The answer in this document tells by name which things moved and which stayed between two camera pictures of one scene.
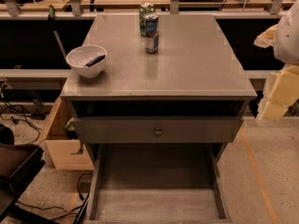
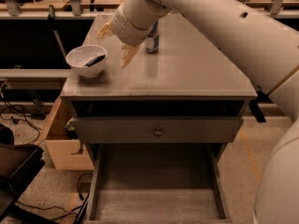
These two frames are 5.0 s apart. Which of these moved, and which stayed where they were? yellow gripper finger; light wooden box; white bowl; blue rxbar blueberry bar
Moved: yellow gripper finger
Stayed: white bowl; blue rxbar blueberry bar; light wooden box
